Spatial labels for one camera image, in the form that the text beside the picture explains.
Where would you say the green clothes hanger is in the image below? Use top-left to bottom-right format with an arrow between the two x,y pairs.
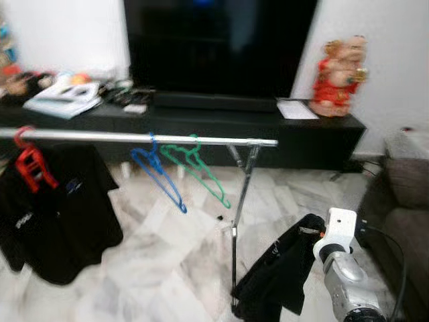
160,134 -> 232,209

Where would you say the silver metal clothes rack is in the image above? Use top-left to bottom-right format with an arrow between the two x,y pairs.
0,127 -> 279,299

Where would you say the stack of white magazines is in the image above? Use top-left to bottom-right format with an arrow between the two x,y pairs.
23,80 -> 103,120

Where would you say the long black TV console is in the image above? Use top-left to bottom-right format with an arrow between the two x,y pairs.
0,101 -> 366,172

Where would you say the black shirt white chest print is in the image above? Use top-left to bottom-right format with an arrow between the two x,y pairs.
0,143 -> 125,286

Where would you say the long black soundbar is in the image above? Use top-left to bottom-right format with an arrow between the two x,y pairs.
153,91 -> 286,112

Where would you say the large black television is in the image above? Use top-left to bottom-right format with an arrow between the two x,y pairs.
123,0 -> 319,101

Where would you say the blue clothes hanger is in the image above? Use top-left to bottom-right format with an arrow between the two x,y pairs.
131,133 -> 188,214

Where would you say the dark brown sofa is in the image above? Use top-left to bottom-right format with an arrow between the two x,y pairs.
355,158 -> 429,322

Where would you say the red clothes hanger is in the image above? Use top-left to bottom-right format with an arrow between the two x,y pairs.
13,125 -> 60,194

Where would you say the white paper sheet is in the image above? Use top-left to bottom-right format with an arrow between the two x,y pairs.
276,99 -> 320,121

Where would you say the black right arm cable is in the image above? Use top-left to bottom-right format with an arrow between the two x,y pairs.
359,221 -> 408,322

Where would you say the red laughing Buddha statue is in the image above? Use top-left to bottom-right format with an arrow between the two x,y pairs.
310,35 -> 368,118

